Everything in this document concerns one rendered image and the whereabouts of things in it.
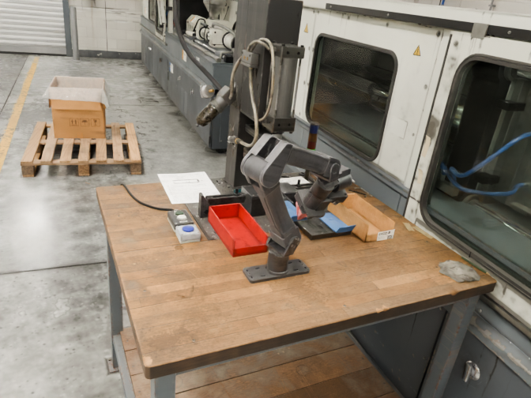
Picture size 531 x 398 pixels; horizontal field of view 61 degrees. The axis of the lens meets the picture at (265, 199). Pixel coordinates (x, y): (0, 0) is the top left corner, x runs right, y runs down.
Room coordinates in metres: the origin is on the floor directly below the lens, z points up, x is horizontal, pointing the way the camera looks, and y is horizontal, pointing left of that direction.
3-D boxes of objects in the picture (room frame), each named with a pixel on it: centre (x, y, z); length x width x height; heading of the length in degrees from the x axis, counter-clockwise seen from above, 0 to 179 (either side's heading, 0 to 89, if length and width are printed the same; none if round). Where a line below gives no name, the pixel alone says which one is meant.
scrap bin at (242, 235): (1.33, 0.09, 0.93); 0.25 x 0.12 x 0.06; 28
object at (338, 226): (1.47, -0.26, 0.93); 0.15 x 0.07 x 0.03; 29
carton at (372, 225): (1.53, -0.36, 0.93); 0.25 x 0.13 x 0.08; 28
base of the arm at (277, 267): (1.14, -0.06, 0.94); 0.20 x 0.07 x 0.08; 118
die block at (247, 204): (1.57, -0.02, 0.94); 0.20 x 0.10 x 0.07; 118
